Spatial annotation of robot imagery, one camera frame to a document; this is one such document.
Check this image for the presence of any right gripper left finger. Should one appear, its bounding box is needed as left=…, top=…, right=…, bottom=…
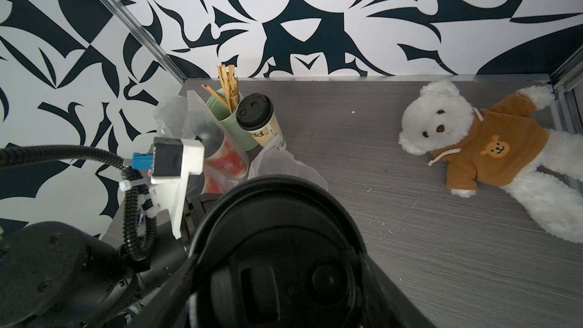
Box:
left=128, top=254, right=199, bottom=328

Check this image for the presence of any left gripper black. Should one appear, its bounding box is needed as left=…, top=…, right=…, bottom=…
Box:
left=182, top=193, right=223, bottom=237

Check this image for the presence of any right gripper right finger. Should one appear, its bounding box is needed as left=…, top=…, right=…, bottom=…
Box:
left=358, top=254, right=435, bottom=328

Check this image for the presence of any clear plastic bag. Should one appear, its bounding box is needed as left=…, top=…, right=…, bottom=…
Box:
left=153, top=91, right=249, bottom=200
left=247, top=135, right=329, bottom=191

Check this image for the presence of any red milk tea cup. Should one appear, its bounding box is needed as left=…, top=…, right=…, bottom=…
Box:
left=188, top=176, right=366, bottom=327
left=200, top=173, right=226, bottom=194
left=195, top=123, right=249, bottom=180

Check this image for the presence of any red milk tea cup back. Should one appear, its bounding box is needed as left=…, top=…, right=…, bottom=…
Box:
left=188, top=176, right=366, bottom=327

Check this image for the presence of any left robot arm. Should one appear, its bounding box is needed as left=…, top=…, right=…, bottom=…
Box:
left=1, top=138, right=218, bottom=327

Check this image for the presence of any cream milk tea cup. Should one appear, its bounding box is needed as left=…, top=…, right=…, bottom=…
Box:
left=236, top=93, right=286, bottom=150

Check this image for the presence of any green cup holder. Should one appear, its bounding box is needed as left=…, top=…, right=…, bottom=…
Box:
left=206, top=95, right=258, bottom=152

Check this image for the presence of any white teddy bear brown hoodie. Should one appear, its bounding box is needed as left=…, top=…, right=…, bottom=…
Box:
left=399, top=80, right=582, bottom=243

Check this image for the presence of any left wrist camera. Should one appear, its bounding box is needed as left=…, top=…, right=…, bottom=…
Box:
left=120, top=138, right=205, bottom=240

